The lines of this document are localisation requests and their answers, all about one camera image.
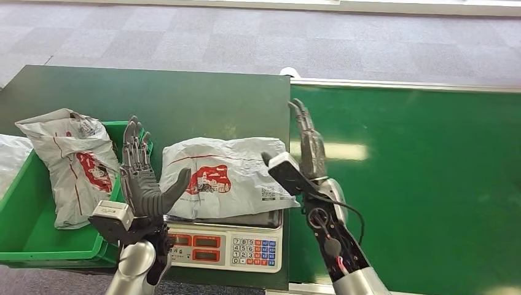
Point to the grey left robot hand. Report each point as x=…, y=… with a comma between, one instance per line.
x=142, y=191

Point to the grey mailer package red print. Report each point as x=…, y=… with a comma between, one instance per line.
x=228, y=179
x=77, y=163

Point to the silver and black right robot arm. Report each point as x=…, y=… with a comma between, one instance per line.
x=342, y=248

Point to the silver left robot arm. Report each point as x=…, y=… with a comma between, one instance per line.
x=136, y=260

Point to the white round conveyor end cap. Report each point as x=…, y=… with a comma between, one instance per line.
x=289, y=72

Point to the green conveyor belt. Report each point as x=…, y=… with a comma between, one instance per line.
x=427, y=163

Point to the electronic scale with steel tray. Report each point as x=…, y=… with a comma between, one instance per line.
x=236, y=248

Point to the green plastic crate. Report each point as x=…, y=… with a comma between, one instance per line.
x=36, y=240

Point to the white plastic bag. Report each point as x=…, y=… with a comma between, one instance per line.
x=12, y=158

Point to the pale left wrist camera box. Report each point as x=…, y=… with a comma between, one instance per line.
x=112, y=216

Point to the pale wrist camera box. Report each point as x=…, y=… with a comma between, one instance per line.
x=291, y=173
x=112, y=216

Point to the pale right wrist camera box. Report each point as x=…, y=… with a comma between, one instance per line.
x=291, y=173

